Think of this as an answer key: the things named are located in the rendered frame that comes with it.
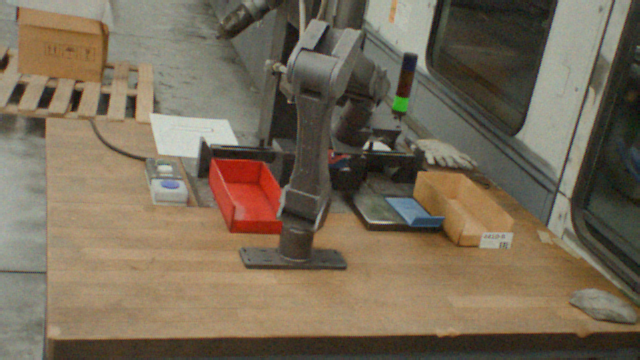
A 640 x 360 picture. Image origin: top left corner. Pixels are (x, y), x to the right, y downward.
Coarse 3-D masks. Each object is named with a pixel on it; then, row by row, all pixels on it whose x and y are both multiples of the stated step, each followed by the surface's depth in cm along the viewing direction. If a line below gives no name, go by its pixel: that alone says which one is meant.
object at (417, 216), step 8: (392, 200) 190; (400, 200) 191; (408, 200) 192; (400, 208) 186; (416, 208) 188; (408, 216) 183; (416, 216) 177; (424, 216) 178; (432, 216) 179; (440, 216) 179; (416, 224) 179; (424, 224) 180; (432, 224) 181; (440, 224) 181
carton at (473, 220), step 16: (432, 176) 199; (448, 176) 200; (464, 176) 200; (416, 192) 198; (432, 192) 190; (448, 192) 202; (464, 192) 200; (480, 192) 193; (432, 208) 190; (448, 208) 183; (464, 208) 199; (480, 208) 192; (496, 208) 186; (448, 224) 182; (464, 224) 176; (480, 224) 191; (496, 224) 186; (512, 224) 180; (464, 240) 178; (480, 240) 179; (496, 240) 181
